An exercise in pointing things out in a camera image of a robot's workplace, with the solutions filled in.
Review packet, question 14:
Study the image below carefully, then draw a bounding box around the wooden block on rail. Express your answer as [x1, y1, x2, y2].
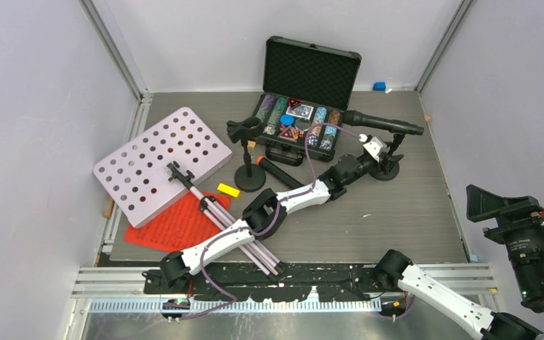
[103, 196, 114, 219]

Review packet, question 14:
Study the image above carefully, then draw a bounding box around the silver dealer button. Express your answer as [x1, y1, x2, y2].
[294, 118, 311, 132]

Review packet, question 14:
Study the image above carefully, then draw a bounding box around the small blue block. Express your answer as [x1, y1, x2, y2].
[373, 81, 387, 91]

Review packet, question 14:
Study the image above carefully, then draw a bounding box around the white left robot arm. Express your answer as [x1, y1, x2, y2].
[142, 152, 390, 293]

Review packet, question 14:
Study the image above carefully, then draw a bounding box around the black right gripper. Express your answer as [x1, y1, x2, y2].
[463, 181, 544, 300]

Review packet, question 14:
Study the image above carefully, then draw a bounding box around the black poker chip case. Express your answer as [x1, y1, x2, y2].
[252, 35, 361, 166]

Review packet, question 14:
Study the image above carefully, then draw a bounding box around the small yellow block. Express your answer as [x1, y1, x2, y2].
[217, 183, 241, 199]

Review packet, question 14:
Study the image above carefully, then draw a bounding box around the blue round chip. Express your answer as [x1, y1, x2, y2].
[279, 114, 295, 126]

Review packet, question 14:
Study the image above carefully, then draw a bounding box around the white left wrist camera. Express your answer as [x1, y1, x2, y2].
[358, 134, 387, 163]

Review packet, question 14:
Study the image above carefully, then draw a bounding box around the blue playing card deck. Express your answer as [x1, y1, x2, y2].
[285, 104, 314, 120]

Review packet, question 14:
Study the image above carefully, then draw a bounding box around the black round-base mic stand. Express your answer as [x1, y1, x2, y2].
[369, 133, 405, 181]
[226, 117, 266, 193]

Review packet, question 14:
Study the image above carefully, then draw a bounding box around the red triangle token lower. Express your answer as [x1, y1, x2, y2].
[278, 126, 300, 141]

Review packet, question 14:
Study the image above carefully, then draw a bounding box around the red triangle token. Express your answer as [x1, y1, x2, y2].
[288, 98, 302, 108]
[278, 126, 300, 141]

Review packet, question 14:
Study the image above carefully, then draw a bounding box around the black microphone plain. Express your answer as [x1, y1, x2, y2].
[343, 110, 424, 135]

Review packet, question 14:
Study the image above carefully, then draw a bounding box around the red triangle token upper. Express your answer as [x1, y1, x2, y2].
[288, 98, 302, 108]

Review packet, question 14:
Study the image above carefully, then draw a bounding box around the black microphone orange ring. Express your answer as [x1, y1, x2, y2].
[256, 155, 303, 190]

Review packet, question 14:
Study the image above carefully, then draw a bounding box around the red sheet music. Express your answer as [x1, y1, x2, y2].
[123, 194, 220, 253]

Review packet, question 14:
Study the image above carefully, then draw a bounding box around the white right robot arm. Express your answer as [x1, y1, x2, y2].
[373, 184, 544, 339]

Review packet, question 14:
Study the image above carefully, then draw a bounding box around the lilac tripod music stand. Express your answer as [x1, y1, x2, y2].
[93, 107, 281, 276]

